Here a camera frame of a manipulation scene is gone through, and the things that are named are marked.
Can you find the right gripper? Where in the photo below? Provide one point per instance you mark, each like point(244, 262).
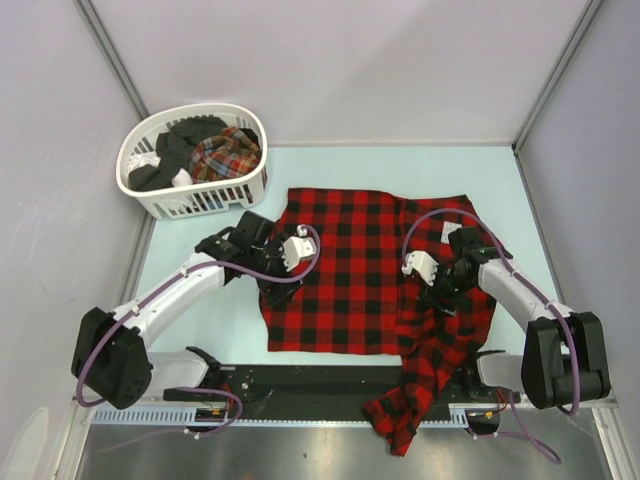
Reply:
point(432, 295)

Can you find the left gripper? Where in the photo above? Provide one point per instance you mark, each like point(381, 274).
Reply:
point(274, 293)

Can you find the red black plaid shirt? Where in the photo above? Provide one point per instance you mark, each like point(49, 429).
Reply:
point(357, 301)

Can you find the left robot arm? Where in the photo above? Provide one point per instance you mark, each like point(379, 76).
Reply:
point(112, 361)

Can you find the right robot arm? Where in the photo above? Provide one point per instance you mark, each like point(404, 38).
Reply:
point(564, 359)

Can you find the multicolour plaid shirt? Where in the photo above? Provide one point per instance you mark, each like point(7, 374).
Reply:
point(233, 153)

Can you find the white garment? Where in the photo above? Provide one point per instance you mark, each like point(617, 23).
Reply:
point(142, 161)

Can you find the white laundry basket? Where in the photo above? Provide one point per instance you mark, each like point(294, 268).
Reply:
point(198, 198)

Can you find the dark grey garment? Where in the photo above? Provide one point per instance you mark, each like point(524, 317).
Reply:
point(174, 149)

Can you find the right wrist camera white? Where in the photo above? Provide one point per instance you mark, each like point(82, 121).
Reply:
point(420, 265)

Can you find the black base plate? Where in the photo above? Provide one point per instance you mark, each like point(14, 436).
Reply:
point(368, 394)

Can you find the aluminium frame rail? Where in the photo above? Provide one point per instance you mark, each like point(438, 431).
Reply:
point(544, 393)

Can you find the white cable duct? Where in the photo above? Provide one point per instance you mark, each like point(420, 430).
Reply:
point(192, 416)

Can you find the right aluminium corner post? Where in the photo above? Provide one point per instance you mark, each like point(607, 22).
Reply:
point(568, 52)

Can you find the aluminium corner post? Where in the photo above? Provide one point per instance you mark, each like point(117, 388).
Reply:
point(109, 50)
point(568, 52)

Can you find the left aluminium corner post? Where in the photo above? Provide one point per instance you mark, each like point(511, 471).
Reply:
point(109, 50)

